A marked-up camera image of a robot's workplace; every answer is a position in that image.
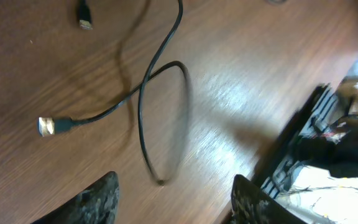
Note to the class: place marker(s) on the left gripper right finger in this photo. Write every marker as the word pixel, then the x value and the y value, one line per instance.
pixel 250 205

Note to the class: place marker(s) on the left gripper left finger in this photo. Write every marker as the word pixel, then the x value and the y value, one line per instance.
pixel 97 204

